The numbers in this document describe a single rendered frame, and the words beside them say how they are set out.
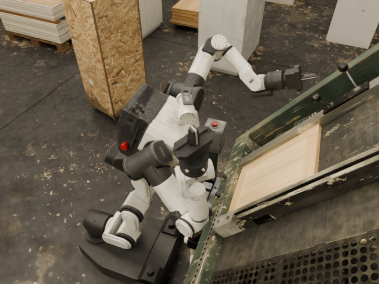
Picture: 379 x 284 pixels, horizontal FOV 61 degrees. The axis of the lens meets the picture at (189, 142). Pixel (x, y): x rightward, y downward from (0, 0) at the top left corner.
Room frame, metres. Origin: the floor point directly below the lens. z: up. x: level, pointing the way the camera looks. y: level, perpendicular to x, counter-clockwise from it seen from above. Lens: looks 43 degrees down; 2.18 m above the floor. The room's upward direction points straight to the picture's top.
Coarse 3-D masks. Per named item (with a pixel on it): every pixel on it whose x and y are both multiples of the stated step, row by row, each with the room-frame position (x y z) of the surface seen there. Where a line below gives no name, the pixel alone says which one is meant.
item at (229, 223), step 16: (352, 160) 0.68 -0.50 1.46; (368, 160) 0.64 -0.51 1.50; (320, 176) 0.70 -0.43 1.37; (336, 176) 0.65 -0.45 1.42; (352, 176) 0.63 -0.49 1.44; (368, 176) 0.62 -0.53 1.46; (288, 192) 0.72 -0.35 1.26; (304, 192) 0.67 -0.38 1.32; (320, 192) 0.66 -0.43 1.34; (336, 192) 0.64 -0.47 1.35; (240, 208) 0.78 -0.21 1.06; (256, 208) 0.73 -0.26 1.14; (272, 208) 0.70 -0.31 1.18; (288, 208) 0.68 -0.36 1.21; (224, 224) 0.75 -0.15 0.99; (240, 224) 0.73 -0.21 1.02; (256, 224) 0.71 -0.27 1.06
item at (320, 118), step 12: (372, 84) 1.04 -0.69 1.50; (360, 96) 1.03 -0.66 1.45; (372, 96) 1.02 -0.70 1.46; (336, 108) 1.06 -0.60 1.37; (348, 108) 1.04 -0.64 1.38; (312, 120) 1.09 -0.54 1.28; (324, 120) 1.07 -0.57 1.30; (288, 132) 1.14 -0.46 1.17; (300, 132) 1.09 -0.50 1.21; (276, 144) 1.12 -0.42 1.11; (252, 156) 1.16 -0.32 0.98
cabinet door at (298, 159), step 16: (320, 128) 1.04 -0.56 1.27; (288, 144) 1.08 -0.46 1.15; (304, 144) 1.00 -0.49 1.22; (256, 160) 1.14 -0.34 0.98; (272, 160) 1.05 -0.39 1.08; (288, 160) 0.97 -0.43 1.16; (304, 160) 0.89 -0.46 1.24; (240, 176) 1.09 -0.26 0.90; (256, 176) 1.01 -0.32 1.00; (272, 176) 0.93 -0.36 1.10; (288, 176) 0.86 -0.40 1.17; (304, 176) 0.80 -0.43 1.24; (240, 192) 0.97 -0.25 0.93; (256, 192) 0.90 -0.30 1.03; (272, 192) 0.83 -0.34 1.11
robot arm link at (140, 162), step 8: (144, 152) 0.81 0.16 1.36; (128, 160) 0.82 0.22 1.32; (136, 160) 0.80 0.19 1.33; (144, 160) 0.79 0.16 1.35; (152, 160) 0.78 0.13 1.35; (128, 168) 0.79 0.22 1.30; (136, 168) 0.78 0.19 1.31; (144, 168) 0.78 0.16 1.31; (152, 168) 0.77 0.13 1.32; (160, 168) 0.78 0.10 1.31; (168, 168) 0.80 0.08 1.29; (136, 176) 0.78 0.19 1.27; (152, 176) 0.76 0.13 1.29; (160, 176) 0.76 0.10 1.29; (168, 176) 0.77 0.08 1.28; (152, 184) 0.75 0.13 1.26
